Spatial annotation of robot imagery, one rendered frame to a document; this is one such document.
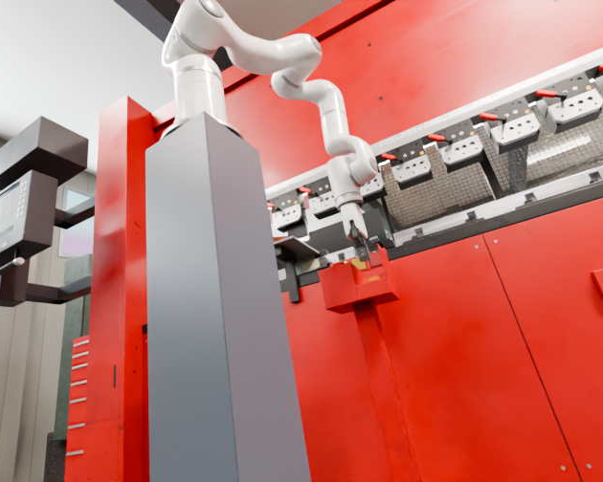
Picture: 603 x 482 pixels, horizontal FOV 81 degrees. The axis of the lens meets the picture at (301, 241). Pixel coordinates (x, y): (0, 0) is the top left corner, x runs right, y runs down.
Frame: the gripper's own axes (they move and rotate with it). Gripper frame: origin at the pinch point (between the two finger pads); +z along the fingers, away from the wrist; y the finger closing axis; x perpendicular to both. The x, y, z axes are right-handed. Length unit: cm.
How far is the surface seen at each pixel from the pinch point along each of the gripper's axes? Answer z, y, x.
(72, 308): -62, -132, -306
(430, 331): 25.8, -27.1, 10.0
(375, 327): 21.1, -3.4, -2.9
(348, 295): 10.8, 0.7, -7.3
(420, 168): -37, -43, 25
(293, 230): -32, -48, -38
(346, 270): 3.2, 0.0, -6.1
